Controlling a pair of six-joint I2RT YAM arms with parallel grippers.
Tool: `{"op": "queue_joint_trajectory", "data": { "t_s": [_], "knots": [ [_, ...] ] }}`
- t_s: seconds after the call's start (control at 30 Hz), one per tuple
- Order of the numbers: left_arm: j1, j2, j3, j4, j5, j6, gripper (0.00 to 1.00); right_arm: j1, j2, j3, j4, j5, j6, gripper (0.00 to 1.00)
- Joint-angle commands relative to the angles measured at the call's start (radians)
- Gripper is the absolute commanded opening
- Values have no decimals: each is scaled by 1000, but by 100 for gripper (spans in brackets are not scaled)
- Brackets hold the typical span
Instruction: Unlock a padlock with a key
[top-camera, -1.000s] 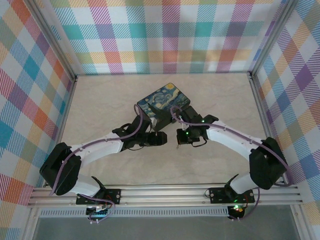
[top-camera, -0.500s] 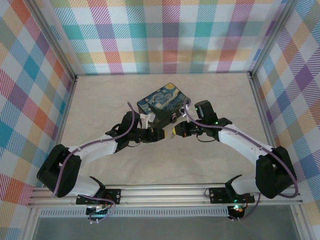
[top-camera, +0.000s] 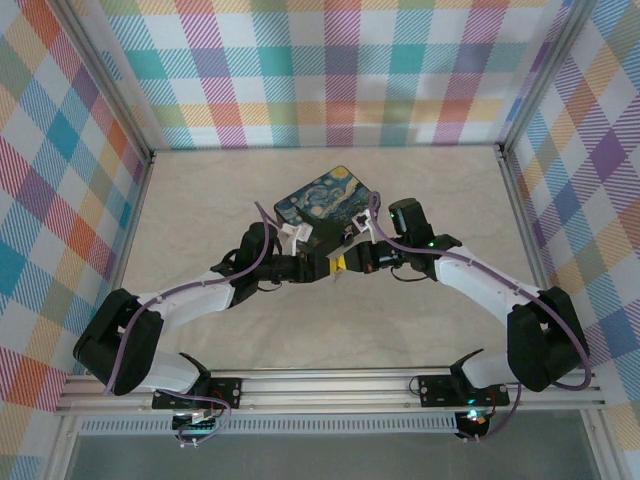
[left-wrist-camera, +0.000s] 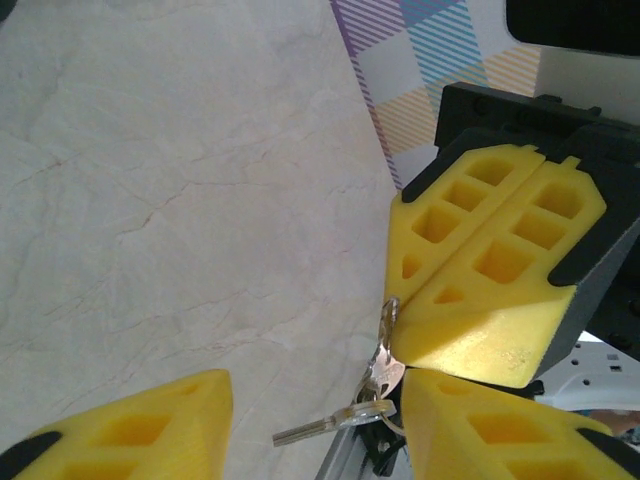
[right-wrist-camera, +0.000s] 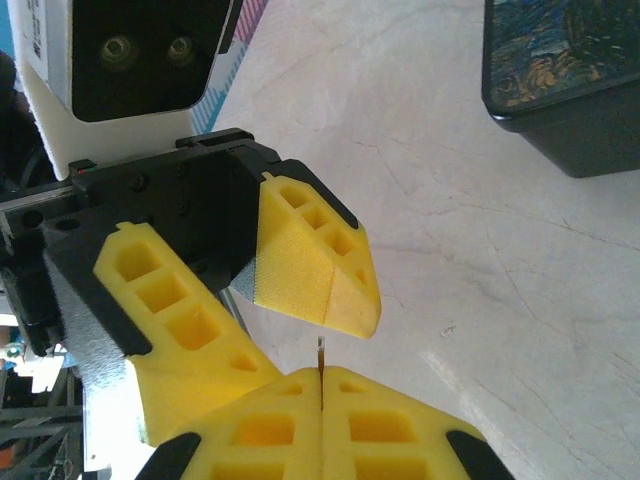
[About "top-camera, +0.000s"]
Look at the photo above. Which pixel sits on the grey metal panel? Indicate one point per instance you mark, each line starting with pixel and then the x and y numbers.
pixel 325 457

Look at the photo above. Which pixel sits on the aluminium frame side rail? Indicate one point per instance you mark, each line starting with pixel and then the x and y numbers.
pixel 137 200
pixel 520 200

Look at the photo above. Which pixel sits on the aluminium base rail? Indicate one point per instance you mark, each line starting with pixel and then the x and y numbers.
pixel 325 390

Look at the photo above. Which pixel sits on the aluminium frame post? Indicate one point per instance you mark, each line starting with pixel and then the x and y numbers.
pixel 107 80
pixel 545 75

